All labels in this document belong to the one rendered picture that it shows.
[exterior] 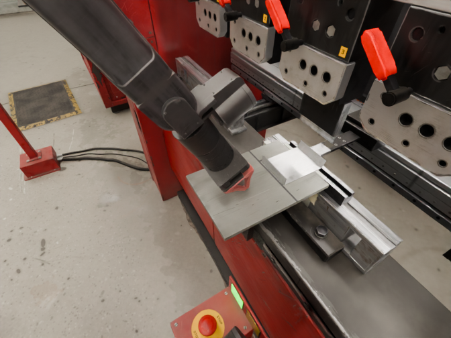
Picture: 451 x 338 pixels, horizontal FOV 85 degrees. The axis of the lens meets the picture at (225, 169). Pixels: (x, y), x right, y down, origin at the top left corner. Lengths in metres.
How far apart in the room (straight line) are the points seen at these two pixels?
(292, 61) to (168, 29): 0.80
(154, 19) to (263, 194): 0.90
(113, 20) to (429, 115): 0.37
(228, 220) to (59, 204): 1.72
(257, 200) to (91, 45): 0.39
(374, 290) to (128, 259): 1.32
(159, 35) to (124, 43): 0.95
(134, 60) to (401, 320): 0.62
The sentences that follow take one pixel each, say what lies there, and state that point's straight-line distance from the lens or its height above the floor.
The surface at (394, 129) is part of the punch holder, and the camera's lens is 0.42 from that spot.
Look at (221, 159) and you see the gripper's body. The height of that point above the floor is 1.13.
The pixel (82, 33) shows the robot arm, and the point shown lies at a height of 1.34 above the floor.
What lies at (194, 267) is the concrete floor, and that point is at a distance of 1.54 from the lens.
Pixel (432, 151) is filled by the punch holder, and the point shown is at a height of 1.20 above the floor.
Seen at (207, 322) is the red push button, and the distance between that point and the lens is 0.62.
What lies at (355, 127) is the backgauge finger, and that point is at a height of 1.02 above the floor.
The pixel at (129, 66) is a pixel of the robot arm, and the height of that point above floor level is 1.31.
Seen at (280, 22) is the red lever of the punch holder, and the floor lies 1.29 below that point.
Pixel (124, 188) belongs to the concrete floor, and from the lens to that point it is 1.98.
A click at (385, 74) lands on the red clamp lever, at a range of 0.37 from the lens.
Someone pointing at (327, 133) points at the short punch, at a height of 1.10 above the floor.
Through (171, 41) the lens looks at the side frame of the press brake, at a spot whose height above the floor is 1.02.
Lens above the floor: 1.41
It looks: 46 degrees down
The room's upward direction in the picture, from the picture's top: straight up
